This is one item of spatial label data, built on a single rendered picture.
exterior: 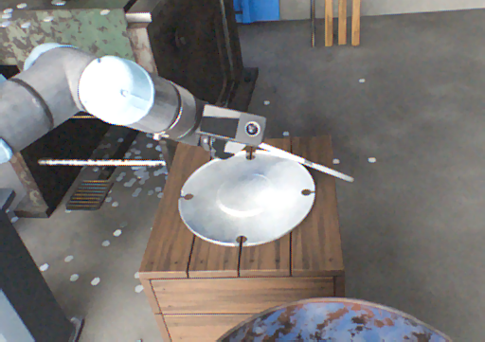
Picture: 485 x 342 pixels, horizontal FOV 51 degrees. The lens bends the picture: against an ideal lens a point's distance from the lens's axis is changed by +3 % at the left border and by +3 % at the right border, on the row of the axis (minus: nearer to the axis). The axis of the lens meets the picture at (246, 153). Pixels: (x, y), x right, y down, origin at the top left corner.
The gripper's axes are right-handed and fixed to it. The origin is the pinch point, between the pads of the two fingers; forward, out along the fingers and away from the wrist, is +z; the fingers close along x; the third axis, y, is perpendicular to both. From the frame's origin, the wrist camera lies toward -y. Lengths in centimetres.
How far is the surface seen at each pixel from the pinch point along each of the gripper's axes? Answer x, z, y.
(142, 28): -20.3, 9.7, 37.5
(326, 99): -30, 107, 23
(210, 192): 11.8, 15.3, 12.7
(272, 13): -77, 146, 76
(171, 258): 24.8, 2.6, 10.3
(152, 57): -15.4, 14.8, 37.1
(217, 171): 6.9, 20.1, 15.2
